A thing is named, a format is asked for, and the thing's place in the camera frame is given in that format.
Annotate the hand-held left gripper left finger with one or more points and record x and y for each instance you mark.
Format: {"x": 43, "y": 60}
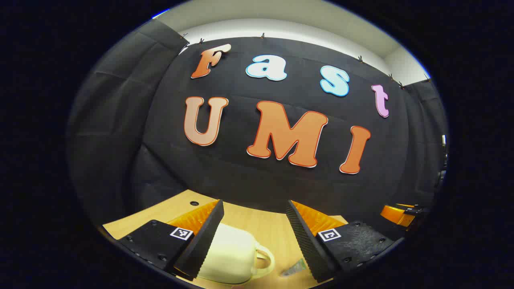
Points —
{"x": 202, "y": 241}

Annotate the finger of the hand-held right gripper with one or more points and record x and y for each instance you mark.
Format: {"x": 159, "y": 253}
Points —
{"x": 395, "y": 214}

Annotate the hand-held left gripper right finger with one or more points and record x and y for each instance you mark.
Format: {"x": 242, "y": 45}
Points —
{"x": 307, "y": 241}

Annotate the large green white tube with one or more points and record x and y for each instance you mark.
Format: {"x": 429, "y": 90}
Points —
{"x": 294, "y": 268}

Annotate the pale yellow suitcase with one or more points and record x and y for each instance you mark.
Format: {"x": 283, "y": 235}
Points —
{"x": 233, "y": 253}

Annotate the black backdrop cloth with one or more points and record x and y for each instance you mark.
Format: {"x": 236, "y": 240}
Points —
{"x": 241, "y": 176}

